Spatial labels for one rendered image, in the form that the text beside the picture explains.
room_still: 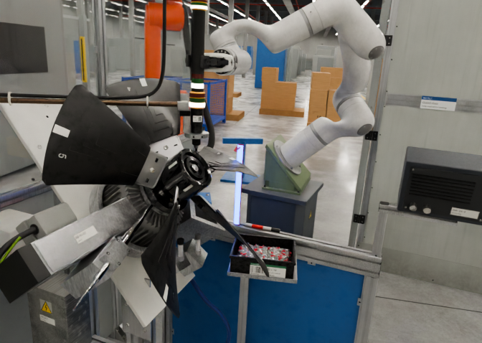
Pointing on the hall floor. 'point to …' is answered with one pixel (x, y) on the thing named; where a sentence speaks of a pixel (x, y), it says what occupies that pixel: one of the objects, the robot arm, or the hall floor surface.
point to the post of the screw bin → (242, 310)
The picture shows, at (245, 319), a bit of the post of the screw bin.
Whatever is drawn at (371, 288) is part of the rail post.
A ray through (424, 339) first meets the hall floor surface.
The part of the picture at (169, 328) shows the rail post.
